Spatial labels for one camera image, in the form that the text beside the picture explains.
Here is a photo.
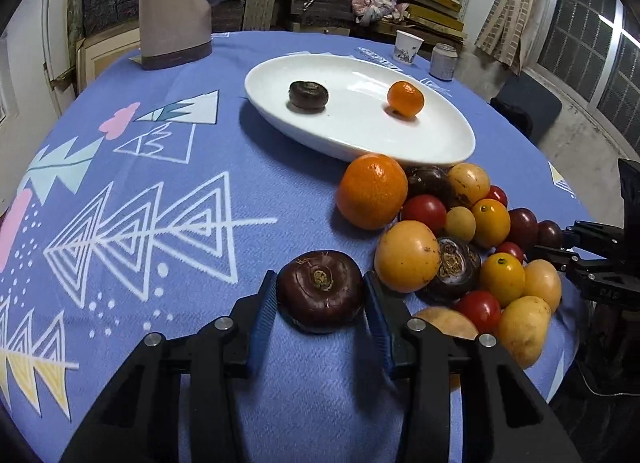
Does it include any dark blue chair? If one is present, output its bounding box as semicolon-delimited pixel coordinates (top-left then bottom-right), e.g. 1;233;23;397
489;73;562;145

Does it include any yellow tomato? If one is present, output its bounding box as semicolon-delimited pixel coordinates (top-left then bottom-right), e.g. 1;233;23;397
480;253;525;308
472;198;511;249

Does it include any red cherry tomato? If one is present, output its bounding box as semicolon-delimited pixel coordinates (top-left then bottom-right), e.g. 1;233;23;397
495;241;525;264
400;194;447;235
454;290;501;333
486;184;508;207

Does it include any yellow pear apple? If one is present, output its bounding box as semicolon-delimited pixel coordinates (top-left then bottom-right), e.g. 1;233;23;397
495;296;551;370

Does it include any cut dark mangosteen half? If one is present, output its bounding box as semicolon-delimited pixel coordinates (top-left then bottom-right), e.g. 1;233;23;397
416;237;482;304

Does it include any dark purple mangosteen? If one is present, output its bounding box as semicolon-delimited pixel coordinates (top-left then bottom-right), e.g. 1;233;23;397
276;251;363;334

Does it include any white paper cup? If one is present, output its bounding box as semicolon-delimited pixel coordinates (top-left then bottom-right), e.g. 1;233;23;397
393;30;423;64

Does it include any white oval plate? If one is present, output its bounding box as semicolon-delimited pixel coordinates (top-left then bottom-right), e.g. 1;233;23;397
244;53;476;167

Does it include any tan potato-like fruit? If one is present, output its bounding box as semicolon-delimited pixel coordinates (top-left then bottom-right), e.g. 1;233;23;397
412;306;480;341

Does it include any dark red plum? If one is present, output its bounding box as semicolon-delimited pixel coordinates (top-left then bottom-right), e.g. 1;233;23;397
508;207;538;253
536;220;563;249

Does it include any crumpled pink cloth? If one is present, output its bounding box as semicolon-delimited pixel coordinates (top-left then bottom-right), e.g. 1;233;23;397
352;0;409;26

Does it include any beige thermos jug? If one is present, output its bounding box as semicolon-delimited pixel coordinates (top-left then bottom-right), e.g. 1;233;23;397
139;0;221;71

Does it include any small silver can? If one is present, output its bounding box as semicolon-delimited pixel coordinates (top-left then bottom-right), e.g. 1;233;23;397
430;42;458;82

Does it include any small tan longan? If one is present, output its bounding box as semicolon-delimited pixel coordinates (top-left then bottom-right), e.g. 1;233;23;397
444;206;476;243

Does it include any small orange tangerine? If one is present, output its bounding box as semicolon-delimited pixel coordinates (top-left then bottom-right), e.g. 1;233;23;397
387;80;424;118

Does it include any blue patterned tablecloth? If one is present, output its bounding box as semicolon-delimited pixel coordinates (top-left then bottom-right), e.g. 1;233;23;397
1;32;591;462

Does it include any large orange tangerine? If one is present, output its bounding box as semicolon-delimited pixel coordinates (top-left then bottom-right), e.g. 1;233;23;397
335;153;408;231

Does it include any speckled yellow fruit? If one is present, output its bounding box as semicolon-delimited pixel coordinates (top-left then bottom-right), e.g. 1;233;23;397
447;163;490;207
523;259;562;313

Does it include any window with grid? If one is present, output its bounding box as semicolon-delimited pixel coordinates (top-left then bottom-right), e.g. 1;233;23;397
534;0;639;153

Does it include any large yellow passion fruit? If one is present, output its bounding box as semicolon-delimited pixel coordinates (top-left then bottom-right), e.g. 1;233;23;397
374;220;440;294

